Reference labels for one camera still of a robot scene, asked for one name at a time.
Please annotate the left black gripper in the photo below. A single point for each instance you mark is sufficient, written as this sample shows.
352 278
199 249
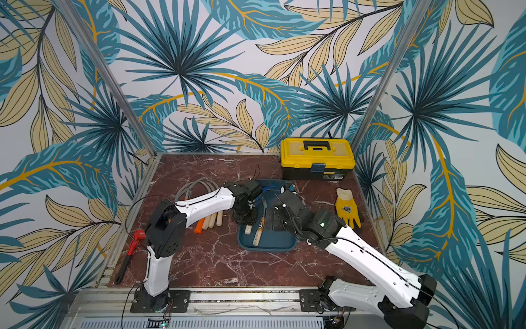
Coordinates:
251 221

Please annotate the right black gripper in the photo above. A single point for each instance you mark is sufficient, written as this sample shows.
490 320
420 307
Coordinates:
283 205

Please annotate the wooden sickle yellow label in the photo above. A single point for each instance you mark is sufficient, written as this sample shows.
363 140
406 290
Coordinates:
259 231

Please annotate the teal plastic tray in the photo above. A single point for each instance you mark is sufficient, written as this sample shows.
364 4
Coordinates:
271 241

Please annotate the wooden sickle labelled handle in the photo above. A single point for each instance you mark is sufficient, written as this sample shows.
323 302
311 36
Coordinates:
212 220

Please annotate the wooden handle sickle plain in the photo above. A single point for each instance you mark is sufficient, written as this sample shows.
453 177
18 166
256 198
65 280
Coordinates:
207 223

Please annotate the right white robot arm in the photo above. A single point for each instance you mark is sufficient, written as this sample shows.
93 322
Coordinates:
399 296

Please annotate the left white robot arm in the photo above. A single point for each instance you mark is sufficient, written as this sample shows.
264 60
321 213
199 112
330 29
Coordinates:
166 228

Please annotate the yellow black toolbox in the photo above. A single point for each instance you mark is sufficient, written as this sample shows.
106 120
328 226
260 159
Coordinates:
316 159

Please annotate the yellow work glove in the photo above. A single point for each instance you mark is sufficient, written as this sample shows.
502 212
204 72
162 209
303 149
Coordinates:
347 209

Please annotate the red pipe wrench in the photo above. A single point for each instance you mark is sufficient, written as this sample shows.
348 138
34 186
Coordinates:
138 237

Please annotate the orange handle sickle far left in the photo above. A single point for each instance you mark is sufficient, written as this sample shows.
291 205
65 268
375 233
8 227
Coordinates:
185 191

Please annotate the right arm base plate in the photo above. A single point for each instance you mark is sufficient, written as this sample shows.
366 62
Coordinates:
312 300

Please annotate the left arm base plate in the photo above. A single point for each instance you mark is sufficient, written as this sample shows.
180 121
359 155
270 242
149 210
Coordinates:
170 301

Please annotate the front aluminium rail frame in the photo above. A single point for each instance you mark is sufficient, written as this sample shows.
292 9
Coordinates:
216 307

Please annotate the right aluminium corner post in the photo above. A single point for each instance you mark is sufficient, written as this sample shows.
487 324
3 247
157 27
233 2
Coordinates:
398 53

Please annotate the aluminium corner post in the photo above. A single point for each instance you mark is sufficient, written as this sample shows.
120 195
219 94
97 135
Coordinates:
81 31
398 53

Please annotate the left aluminium corner post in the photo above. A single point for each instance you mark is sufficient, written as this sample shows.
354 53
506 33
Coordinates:
81 31

